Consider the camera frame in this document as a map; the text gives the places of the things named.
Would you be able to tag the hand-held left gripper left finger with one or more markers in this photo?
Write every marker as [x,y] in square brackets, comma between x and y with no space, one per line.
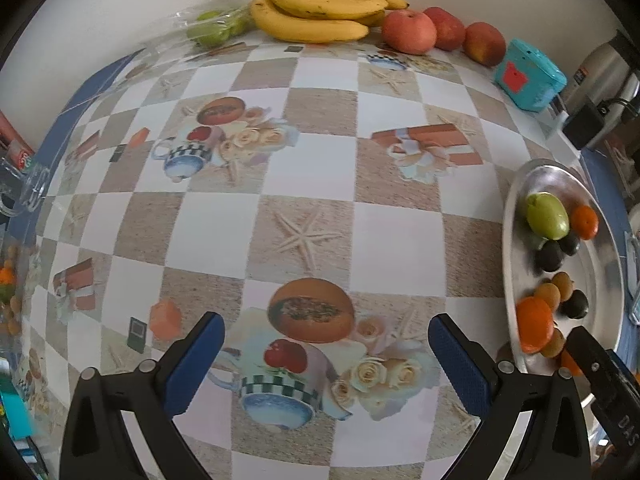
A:
[195,360]

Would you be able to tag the dark plum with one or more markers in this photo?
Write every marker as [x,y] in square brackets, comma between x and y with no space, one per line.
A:
[569,242]
[550,256]
[577,305]

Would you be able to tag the yellow banana bunch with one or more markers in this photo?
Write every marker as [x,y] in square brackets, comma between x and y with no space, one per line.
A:
[310,20]

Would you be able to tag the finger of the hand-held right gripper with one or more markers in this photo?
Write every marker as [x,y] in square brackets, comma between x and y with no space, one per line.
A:
[595,367]

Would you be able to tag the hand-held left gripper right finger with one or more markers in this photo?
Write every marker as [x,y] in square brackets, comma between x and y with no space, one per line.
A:
[457,360]

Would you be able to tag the steel basin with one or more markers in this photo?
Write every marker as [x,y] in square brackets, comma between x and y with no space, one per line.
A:
[517,260]

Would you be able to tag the red packet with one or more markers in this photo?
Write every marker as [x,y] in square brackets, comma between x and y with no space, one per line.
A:
[22,157]

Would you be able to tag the orange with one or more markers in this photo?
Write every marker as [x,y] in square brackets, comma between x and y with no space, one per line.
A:
[570,362]
[535,322]
[585,222]

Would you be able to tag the black charger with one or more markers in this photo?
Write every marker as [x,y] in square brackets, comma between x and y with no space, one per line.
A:
[582,127]

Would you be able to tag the pale red apple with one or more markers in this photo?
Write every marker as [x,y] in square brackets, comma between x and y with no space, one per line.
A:
[409,31]

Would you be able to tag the checkered printed tablecloth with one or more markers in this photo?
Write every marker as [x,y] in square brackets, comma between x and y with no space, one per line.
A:
[320,170]

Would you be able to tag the clear glass mug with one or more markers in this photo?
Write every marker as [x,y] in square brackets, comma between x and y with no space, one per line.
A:
[25,187]

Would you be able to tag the steel thermos jug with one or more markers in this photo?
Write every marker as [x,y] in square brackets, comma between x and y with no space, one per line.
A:
[605,80]

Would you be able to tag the teal box with red sticker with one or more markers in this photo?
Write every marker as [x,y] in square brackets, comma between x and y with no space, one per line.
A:
[530,75]

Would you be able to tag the green apple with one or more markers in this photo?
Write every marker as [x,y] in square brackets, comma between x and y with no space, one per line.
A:
[547,215]

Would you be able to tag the clear bag of green grapes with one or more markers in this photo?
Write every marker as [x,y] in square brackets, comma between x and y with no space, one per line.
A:
[215,27]

